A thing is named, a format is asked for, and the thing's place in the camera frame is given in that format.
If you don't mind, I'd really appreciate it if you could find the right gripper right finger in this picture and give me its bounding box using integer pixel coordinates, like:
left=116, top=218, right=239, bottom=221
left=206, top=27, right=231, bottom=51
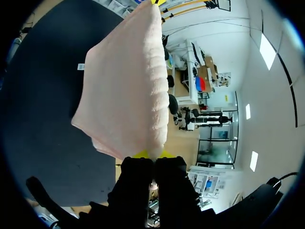
left=155, top=149, right=200, bottom=229

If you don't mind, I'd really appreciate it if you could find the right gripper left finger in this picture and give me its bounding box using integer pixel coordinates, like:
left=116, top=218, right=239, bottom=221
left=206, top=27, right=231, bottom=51
left=107, top=149, right=154, bottom=229

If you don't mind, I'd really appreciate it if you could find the pale pink towel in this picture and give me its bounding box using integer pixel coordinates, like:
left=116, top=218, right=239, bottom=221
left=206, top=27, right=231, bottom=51
left=71, top=2, right=170, bottom=161

